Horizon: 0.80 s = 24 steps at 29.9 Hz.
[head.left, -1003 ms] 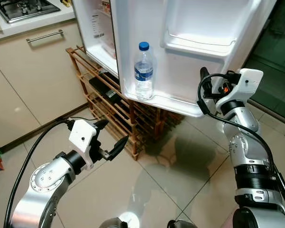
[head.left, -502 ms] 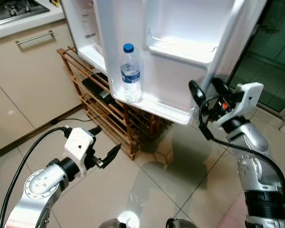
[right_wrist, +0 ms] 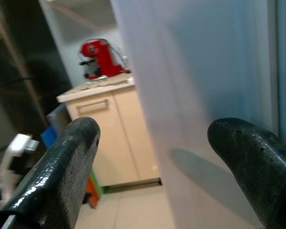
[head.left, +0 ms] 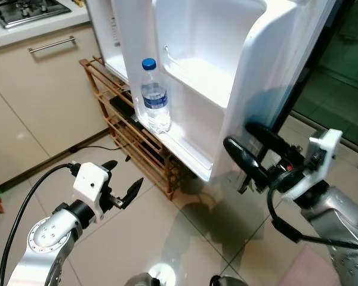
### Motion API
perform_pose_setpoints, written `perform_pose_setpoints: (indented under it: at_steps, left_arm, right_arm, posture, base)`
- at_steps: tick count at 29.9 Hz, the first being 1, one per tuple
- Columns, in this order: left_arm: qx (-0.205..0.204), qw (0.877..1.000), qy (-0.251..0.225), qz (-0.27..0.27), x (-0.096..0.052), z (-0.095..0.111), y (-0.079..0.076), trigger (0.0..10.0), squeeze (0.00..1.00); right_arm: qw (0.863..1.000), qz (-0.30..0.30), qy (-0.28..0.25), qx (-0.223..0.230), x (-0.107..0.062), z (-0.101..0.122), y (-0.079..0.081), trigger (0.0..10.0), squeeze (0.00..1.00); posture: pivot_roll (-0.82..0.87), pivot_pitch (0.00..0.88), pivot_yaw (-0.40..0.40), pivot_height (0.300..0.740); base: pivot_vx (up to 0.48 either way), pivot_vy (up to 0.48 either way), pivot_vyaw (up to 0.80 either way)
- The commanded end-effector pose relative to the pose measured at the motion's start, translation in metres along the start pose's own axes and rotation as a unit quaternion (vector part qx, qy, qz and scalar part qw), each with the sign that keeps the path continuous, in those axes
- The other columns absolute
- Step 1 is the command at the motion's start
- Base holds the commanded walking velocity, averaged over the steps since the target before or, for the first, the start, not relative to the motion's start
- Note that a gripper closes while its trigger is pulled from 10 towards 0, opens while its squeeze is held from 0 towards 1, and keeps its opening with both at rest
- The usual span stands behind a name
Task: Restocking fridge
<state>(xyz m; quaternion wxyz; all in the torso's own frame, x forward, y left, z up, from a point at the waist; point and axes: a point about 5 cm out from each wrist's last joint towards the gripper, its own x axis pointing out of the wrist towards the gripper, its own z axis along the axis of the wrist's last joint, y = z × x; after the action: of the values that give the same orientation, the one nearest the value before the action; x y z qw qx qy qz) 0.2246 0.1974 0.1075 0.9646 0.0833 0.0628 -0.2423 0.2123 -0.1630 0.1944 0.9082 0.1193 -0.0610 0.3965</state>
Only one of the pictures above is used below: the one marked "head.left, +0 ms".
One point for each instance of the wooden slatted rack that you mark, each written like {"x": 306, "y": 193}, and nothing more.
{"x": 143, "y": 149}

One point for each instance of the black appliance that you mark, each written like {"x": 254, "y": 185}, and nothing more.
{"x": 122, "y": 108}

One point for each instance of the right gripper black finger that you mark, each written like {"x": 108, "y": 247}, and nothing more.
{"x": 247, "y": 162}
{"x": 271, "y": 140}

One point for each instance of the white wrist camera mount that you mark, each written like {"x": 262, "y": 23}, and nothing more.
{"x": 90, "y": 185}
{"x": 323, "y": 149}

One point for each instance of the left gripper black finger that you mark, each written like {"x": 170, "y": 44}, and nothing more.
{"x": 132, "y": 190}
{"x": 110, "y": 165}

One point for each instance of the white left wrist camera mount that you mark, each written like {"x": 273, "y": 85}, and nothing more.
{"x": 90, "y": 185}

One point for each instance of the cream kitchen cabinet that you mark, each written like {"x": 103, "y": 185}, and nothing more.
{"x": 42, "y": 101}

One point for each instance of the grey left robot leg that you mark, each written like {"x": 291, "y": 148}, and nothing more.
{"x": 140, "y": 280}

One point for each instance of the yellow black tool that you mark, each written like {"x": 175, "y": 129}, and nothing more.
{"x": 79, "y": 2}

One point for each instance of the clear water bottle blue cap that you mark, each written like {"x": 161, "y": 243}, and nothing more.
{"x": 156, "y": 101}

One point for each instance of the pink floor mat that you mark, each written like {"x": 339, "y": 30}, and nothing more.
{"x": 313, "y": 268}

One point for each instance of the black gas stove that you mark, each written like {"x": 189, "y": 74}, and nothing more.
{"x": 24, "y": 11}

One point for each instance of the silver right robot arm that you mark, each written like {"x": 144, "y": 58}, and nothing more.
{"x": 340, "y": 226}

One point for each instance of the white fridge door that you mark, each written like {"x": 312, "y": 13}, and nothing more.
{"x": 227, "y": 59}

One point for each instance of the frosted glass sliding door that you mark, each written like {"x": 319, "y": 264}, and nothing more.
{"x": 340, "y": 71}

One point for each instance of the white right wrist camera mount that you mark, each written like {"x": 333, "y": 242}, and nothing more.
{"x": 323, "y": 149}

